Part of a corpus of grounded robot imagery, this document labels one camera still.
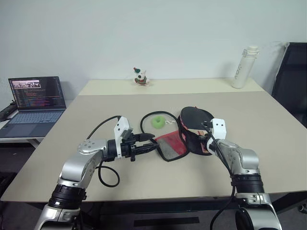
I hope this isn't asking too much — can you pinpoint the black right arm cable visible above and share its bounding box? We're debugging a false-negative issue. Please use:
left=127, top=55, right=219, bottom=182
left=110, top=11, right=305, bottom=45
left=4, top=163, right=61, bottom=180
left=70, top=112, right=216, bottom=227
left=201, top=120, right=241, bottom=230

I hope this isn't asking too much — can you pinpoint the green round foam ring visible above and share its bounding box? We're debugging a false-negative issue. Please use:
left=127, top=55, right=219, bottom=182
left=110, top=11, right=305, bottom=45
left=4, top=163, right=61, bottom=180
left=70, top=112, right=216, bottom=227
left=150, top=115, right=166, bottom=130

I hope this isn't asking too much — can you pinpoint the white water bottle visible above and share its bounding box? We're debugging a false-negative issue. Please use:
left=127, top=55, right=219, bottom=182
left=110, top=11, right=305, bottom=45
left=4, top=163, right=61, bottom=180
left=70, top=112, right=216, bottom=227
left=231, top=45, right=261, bottom=89

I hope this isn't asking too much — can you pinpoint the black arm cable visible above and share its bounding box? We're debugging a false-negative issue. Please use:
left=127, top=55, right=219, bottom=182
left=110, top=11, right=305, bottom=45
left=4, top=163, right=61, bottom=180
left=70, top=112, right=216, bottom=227
left=201, top=120, right=241, bottom=230
left=86, top=115, right=122, bottom=187

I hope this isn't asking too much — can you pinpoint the open blue laptop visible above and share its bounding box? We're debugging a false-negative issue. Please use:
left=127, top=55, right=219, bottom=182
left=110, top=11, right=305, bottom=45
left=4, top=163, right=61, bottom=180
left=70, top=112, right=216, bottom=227
left=0, top=76, right=67, bottom=138

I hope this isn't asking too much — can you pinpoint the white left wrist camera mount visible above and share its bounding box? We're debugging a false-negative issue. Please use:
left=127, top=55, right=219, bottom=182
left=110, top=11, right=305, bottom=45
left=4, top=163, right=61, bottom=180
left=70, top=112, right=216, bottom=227
left=113, top=116, right=134, bottom=159

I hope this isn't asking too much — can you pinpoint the black office chair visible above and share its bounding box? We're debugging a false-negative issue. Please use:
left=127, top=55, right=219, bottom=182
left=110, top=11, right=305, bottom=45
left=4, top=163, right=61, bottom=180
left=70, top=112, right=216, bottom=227
left=271, top=42, right=307, bottom=123

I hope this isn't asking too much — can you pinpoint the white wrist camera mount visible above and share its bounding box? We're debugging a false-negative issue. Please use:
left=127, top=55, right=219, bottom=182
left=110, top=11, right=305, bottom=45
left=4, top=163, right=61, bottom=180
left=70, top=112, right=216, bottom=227
left=206, top=118, right=227, bottom=154
left=113, top=116, right=134, bottom=159

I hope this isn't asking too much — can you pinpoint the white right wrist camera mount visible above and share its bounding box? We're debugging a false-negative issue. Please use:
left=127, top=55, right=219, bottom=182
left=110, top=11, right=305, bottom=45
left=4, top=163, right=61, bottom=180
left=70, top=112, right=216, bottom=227
left=206, top=118, right=227, bottom=154

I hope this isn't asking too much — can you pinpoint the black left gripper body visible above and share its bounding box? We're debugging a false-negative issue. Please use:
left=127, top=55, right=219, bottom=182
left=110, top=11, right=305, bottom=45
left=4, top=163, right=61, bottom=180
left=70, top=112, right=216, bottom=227
left=119, top=137, right=142, bottom=163

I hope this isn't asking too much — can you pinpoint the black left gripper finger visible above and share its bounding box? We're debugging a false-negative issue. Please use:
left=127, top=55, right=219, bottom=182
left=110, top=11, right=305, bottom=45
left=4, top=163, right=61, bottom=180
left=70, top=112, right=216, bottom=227
left=134, top=142, right=160, bottom=155
left=135, top=133, right=155, bottom=142

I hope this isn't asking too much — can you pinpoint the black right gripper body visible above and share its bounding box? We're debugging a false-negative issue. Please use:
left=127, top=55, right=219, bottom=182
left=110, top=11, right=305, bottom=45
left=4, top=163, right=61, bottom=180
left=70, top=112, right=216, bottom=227
left=197, top=134, right=212, bottom=150

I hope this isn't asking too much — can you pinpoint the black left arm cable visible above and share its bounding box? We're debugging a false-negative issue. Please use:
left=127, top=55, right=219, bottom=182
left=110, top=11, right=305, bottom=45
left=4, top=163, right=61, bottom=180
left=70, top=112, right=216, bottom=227
left=86, top=115, right=122, bottom=187

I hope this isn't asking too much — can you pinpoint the black red paddle case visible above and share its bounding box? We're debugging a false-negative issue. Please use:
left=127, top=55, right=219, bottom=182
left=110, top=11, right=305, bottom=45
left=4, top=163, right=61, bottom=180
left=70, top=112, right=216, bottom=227
left=140, top=106, right=215, bottom=162

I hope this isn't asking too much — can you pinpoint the small white dog figurine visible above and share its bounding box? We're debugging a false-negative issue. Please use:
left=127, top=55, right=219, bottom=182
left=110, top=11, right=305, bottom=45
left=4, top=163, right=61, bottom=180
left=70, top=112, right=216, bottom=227
left=132, top=67, right=152, bottom=88

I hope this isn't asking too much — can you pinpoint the black table underframe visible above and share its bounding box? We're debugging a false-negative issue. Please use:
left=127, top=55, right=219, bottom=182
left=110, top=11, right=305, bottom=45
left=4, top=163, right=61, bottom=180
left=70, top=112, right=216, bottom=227
left=79, top=190, right=307, bottom=216

